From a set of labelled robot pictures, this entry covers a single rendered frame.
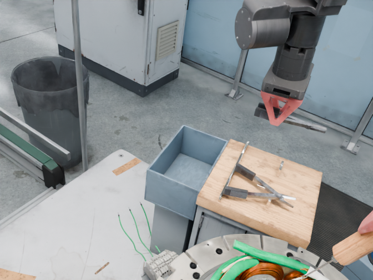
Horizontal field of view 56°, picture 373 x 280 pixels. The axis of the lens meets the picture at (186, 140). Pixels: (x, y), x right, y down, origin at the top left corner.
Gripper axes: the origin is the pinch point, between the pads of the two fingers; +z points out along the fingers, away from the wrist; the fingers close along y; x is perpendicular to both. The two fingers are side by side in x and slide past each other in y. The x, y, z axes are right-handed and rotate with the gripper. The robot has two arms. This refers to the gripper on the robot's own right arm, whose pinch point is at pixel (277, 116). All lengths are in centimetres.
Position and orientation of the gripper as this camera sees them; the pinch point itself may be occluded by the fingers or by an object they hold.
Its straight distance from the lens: 65.7
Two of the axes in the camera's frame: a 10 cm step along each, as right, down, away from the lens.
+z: -0.5, 7.5, 6.6
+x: 9.1, 3.1, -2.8
